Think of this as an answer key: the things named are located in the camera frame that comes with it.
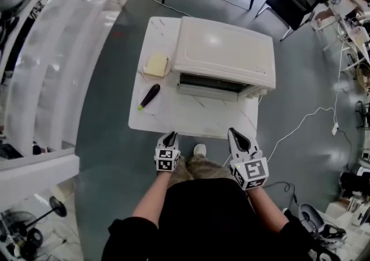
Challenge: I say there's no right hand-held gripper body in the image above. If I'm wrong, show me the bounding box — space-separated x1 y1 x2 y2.
230 150 269 191

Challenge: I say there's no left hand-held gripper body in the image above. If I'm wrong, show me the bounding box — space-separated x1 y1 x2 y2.
155 147 182 173

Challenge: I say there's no glass oven door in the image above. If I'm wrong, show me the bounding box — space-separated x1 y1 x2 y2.
172 91 243 139

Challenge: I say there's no white oven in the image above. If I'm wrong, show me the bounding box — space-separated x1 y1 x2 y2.
172 16 276 102

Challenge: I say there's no person's left forearm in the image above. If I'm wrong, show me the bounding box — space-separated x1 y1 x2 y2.
132 170 171 228

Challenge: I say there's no person's right forearm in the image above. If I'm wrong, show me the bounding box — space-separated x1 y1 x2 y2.
246 186 290 233

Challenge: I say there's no white marble table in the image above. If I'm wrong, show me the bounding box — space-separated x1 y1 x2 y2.
128 16 260 139

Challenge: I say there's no clear plate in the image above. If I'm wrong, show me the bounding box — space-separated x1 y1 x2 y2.
138 49 173 81
139 85 163 115

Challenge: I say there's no purple eggplant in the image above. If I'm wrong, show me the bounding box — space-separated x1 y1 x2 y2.
137 83 161 111

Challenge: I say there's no person's black shirt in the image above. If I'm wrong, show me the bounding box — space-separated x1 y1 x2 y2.
101 178 342 261

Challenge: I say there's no yellow sponge pad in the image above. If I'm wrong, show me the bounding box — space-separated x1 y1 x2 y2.
143 53 169 78

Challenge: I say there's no black floor fan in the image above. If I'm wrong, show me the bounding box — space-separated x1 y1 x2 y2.
0 196 68 243

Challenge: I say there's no white shelving rack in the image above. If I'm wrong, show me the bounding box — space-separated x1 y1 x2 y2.
0 0 124 156

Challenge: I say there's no black mesh chair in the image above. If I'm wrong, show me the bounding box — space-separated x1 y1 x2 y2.
256 0 330 42

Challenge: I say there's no white desk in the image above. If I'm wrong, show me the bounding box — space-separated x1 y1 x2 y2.
312 0 370 72

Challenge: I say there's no black cable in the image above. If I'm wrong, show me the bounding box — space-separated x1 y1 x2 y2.
261 181 301 206

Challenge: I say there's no gold wire basket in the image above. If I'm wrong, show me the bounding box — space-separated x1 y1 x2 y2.
355 62 370 93

